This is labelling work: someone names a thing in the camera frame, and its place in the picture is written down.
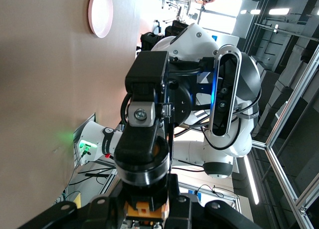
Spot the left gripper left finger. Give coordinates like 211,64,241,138
17,180,127,229

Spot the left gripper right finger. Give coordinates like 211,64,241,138
166,174,260,229

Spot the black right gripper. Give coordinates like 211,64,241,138
114,50,195,165

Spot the orange push button switch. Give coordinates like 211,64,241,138
114,136,173,224

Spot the white led light strip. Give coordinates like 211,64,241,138
243,154,260,205

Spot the pink round plate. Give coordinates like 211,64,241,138
87,0,114,39

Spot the bright ceiling light panel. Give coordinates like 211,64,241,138
268,7,291,15
239,8,261,15

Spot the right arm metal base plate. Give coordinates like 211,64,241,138
72,112,97,169

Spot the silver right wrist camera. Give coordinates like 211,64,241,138
208,44,243,144

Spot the aluminium enclosure frame post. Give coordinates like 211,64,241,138
264,51,319,229

